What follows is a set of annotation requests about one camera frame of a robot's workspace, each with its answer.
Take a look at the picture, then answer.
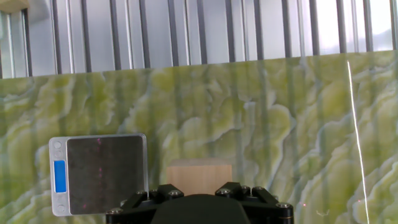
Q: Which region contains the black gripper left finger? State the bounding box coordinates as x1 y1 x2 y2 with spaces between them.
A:
105 183 185 224

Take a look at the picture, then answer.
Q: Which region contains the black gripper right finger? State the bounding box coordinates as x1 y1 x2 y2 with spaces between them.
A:
214 182 295 224

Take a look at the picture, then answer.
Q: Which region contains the wooden cube block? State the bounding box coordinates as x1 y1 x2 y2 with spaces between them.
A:
166 157 233 196

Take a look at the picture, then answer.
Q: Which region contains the silver digital pocket scale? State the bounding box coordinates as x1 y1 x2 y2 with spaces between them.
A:
49 133 149 217

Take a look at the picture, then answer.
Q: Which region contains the green marble pattern mat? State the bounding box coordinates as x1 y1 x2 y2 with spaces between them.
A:
0 49 398 224

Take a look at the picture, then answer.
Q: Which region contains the small wooden bead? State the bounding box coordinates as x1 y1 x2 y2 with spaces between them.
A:
0 0 30 14

